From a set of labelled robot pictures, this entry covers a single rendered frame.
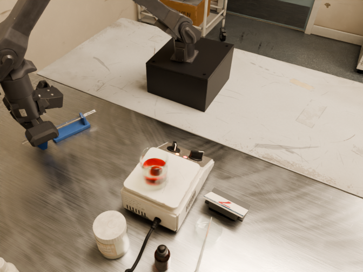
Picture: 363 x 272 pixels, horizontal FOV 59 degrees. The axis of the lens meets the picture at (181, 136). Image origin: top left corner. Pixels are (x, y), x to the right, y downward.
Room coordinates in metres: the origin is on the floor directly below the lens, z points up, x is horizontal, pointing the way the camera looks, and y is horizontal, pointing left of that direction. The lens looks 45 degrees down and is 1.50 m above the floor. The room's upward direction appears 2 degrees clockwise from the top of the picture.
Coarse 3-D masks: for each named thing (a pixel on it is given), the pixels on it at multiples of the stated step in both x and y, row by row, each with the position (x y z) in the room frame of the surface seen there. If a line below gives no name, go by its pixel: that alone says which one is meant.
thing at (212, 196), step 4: (208, 196) 0.39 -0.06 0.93; (212, 196) 0.39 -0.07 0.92; (216, 196) 0.40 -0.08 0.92; (216, 200) 0.38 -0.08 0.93; (220, 200) 0.39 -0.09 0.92; (224, 200) 0.39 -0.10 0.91; (224, 204) 0.37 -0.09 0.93; (228, 204) 0.38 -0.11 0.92; (232, 204) 0.38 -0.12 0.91; (232, 208) 0.36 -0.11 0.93; (236, 208) 0.37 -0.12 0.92; (240, 208) 0.37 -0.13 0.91; (240, 212) 0.35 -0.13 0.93; (244, 212) 0.36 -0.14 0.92
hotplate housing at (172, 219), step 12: (204, 168) 0.44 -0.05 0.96; (204, 180) 0.44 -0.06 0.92; (120, 192) 0.37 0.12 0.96; (192, 192) 0.37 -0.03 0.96; (132, 204) 0.35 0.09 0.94; (144, 204) 0.34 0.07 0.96; (156, 204) 0.34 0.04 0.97; (180, 204) 0.34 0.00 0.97; (144, 216) 0.34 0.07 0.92; (156, 216) 0.33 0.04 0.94; (168, 216) 0.32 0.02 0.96; (180, 216) 0.33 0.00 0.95; (168, 228) 0.32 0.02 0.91
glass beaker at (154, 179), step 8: (144, 152) 0.40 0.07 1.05; (152, 152) 0.40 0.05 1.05; (160, 152) 0.40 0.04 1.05; (144, 160) 0.39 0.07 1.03; (168, 160) 0.38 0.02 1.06; (144, 168) 0.36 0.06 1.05; (152, 168) 0.36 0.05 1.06; (160, 168) 0.36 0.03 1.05; (144, 176) 0.36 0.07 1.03; (152, 176) 0.36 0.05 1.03; (160, 176) 0.36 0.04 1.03; (144, 184) 0.36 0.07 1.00; (152, 184) 0.36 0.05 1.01; (160, 184) 0.36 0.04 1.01
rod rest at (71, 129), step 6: (78, 120) 0.63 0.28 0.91; (84, 120) 0.61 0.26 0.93; (66, 126) 0.61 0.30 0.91; (72, 126) 0.61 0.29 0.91; (78, 126) 0.61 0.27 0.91; (84, 126) 0.61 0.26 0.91; (60, 132) 0.58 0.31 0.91; (66, 132) 0.58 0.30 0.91; (72, 132) 0.59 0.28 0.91; (78, 132) 0.60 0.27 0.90; (54, 138) 0.56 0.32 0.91; (60, 138) 0.56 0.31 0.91
